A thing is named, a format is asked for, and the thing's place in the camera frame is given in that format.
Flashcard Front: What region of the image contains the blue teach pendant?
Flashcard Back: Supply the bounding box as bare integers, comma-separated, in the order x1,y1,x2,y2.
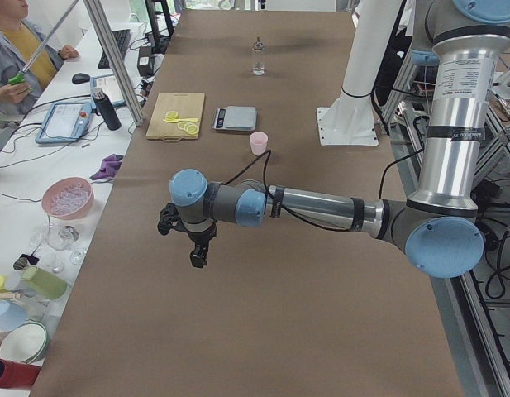
90,74,126,107
35,102,93,145

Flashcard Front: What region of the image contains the aluminium frame post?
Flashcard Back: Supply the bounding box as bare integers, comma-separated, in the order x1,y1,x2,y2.
83,0,145,127

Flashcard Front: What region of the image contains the wooden cutting board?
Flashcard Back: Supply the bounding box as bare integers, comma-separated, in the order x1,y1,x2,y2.
145,93,205,141

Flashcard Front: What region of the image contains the red cup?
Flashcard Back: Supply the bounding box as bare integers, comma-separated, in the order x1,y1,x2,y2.
0,359,41,390

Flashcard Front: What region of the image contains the pink plastic cup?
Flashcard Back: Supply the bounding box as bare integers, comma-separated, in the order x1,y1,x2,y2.
250,132,269,156

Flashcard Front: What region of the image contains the pink bowl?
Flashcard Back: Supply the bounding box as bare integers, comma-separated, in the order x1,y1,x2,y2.
41,177,94,220

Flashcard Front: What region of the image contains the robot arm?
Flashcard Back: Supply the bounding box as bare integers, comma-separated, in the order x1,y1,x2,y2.
158,1,510,279

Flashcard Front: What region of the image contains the silver kitchen scale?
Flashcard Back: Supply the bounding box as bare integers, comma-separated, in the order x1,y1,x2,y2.
212,106,257,132

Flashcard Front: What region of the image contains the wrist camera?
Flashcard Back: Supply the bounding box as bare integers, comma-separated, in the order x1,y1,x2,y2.
157,203,184,236

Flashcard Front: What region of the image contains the glass sauce bottle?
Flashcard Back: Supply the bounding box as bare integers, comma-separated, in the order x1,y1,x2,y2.
251,37,265,76

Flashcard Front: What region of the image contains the white green bowl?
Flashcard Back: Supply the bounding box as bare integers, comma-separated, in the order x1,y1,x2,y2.
0,322,50,364

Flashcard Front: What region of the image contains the yellow plastic knife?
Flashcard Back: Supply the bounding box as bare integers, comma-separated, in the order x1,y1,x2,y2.
163,117,199,123

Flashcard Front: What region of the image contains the green cup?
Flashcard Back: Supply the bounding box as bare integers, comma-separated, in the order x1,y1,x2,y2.
21,266,67,300

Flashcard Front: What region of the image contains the seated person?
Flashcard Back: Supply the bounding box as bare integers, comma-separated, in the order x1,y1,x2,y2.
0,1,79,115

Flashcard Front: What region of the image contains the black computer mouse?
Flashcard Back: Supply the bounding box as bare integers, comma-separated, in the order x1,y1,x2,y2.
71,73,91,85

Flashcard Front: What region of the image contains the purple cloth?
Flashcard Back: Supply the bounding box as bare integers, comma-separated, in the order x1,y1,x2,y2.
90,154,124,181

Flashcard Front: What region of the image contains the light blue cup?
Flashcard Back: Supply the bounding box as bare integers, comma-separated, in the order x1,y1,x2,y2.
0,300,28,332

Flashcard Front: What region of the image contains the black thermos bottle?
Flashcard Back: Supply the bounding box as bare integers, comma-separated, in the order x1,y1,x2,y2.
92,87,122,131

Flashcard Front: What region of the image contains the wine glass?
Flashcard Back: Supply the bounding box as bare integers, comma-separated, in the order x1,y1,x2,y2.
46,225,87,265

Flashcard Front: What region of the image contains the black keyboard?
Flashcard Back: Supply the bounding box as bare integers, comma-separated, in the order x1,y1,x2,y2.
97,29,131,70

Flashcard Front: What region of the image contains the white camera mast base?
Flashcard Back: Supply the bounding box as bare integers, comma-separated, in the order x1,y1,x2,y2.
317,1,403,146

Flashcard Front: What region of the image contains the black power adapter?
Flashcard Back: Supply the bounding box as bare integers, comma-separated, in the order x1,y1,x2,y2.
137,45,155,77

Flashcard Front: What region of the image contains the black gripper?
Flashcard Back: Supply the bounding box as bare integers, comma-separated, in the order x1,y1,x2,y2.
184,221,217,268

